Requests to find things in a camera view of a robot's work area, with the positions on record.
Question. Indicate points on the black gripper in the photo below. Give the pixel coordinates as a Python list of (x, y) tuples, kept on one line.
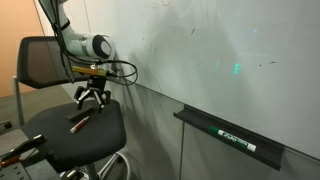
[(95, 83)]

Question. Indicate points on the red whiteboard marker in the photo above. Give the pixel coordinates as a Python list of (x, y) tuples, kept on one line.
[(79, 125)]

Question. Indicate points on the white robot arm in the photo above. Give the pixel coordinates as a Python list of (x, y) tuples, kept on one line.
[(81, 53)]

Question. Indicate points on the black whiteboard eraser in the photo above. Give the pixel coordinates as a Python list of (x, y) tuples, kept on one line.
[(80, 114)]

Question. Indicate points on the green whiteboard marker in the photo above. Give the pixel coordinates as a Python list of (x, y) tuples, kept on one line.
[(236, 140)]

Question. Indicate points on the black office chair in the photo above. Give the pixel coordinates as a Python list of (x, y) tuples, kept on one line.
[(102, 136)]

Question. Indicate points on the black orange clamp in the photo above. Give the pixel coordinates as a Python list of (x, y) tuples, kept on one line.
[(13, 155)]

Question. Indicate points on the black marker tray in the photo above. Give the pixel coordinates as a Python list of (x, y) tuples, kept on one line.
[(261, 148)]

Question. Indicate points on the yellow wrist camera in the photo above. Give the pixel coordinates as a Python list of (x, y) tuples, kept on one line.
[(92, 72)]

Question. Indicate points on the large wall whiteboard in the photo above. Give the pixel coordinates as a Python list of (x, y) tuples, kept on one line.
[(255, 63)]

